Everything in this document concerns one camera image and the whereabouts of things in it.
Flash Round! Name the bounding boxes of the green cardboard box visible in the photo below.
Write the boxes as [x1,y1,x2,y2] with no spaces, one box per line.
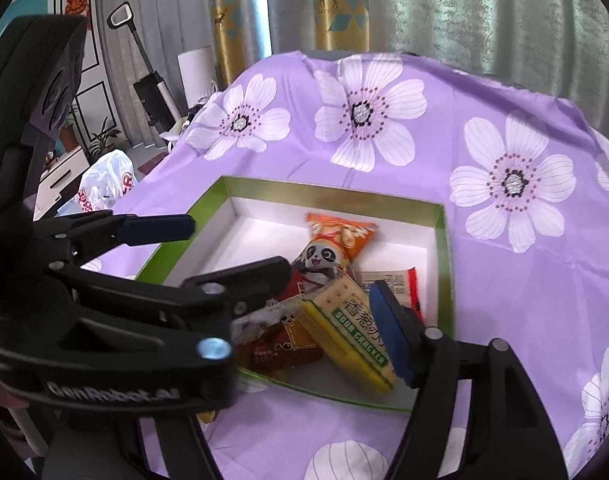
[134,176,455,413]

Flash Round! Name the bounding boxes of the red brown snack packet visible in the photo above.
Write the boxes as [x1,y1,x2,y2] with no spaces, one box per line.
[232,275,325,373]

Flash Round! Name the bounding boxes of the white board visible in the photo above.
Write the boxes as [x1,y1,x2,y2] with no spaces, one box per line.
[177,46,220,111]

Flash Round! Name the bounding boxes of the white low cabinet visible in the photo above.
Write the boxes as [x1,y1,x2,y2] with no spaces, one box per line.
[34,150,92,221]

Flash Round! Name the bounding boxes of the yellow patterned curtain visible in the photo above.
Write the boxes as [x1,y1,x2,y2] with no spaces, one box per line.
[309,0,373,53]
[204,0,272,88]

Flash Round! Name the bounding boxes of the green potted plant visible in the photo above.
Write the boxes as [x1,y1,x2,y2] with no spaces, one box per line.
[87,117,122,158]

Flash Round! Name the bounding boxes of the grey green sheer curtain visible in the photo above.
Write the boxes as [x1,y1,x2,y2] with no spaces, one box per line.
[264,0,609,146]

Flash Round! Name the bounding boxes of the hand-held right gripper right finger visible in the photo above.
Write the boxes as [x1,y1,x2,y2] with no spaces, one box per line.
[369,280,568,480]

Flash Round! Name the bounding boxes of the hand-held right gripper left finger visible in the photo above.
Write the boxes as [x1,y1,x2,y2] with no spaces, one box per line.
[44,402,220,480]

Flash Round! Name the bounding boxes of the white red plastic bag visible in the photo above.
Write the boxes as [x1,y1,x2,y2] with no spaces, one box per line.
[59,149,135,216]

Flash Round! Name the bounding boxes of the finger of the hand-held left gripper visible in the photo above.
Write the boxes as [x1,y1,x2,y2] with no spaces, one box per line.
[49,212,195,261]
[49,256,292,331]

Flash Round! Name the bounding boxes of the black upright vacuum cleaner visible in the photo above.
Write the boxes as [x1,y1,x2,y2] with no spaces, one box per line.
[108,4,180,131]

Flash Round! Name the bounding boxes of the orange panda snack packet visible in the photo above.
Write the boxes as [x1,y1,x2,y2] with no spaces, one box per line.
[290,211,378,291]

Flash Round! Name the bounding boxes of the yellow green cracker packet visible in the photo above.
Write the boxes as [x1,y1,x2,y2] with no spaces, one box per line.
[299,277,400,395]

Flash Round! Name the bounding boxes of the white red-edged snack packet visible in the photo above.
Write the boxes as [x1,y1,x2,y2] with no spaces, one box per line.
[359,267,425,322]

